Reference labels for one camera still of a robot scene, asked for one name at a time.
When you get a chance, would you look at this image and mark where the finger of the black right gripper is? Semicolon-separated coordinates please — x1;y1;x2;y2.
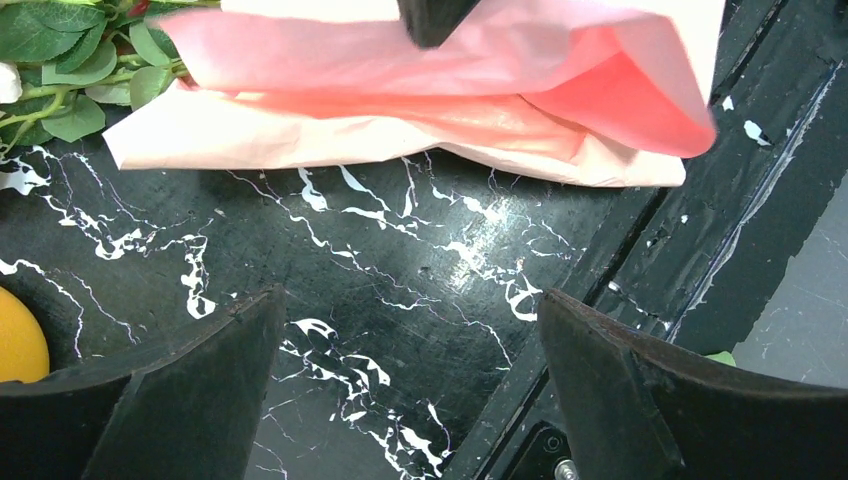
397;0;479;49

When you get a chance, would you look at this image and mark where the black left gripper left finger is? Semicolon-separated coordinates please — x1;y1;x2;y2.
1;285;286;479

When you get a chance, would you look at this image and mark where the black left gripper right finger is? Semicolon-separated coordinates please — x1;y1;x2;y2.
537;290;847;479

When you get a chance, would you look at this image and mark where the yellow cylindrical vase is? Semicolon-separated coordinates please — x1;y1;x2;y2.
1;288;50;383

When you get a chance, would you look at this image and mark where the pink wrapping paper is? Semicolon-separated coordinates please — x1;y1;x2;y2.
104;1;725;187

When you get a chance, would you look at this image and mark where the pink rose bouquet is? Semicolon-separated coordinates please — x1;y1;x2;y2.
1;1;206;153

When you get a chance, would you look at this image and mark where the green fallen leaf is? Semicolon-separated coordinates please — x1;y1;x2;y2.
705;351;737;367

